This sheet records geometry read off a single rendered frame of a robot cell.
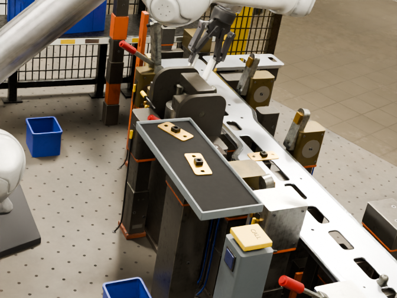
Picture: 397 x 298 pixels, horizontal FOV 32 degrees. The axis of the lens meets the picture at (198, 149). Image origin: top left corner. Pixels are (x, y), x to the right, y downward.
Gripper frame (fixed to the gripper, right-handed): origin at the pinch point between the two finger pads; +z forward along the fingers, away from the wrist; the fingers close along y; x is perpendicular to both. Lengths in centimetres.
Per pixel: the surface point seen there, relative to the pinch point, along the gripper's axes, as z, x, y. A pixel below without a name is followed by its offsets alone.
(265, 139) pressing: 6.3, -38.2, 5.8
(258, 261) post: 12, -99, -34
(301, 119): -3.6, -42.5, 10.6
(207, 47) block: -3.7, 23.1, 14.0
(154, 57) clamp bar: 1.2, -1.9, -17.7
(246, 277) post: 16, -99, -35
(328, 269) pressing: 15, -92, -8
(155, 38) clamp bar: -4.5, -2.6, -20.5
